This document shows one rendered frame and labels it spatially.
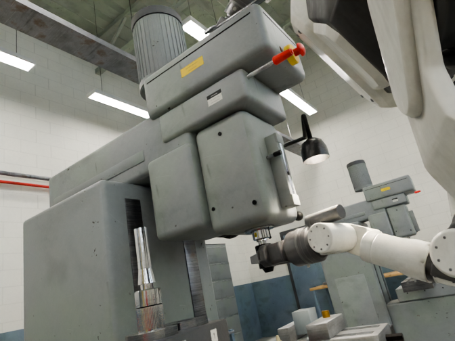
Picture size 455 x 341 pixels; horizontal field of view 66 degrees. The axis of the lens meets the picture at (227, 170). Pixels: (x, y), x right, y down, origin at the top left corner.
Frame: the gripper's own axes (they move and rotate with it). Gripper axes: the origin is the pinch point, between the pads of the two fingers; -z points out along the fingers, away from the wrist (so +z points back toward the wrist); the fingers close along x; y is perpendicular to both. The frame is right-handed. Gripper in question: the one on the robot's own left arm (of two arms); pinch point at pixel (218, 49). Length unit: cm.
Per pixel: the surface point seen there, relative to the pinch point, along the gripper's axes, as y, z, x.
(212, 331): -75, -36, -29
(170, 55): 12.5, -11.3, -7.3
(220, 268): 175, -370, 398
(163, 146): -16.3, -31.8, -13.5
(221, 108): -27.3, -10.1, -11.1
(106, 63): 248, -97, 84
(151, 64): 13.1, -16.9, -12.1
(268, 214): -57, -22, -7
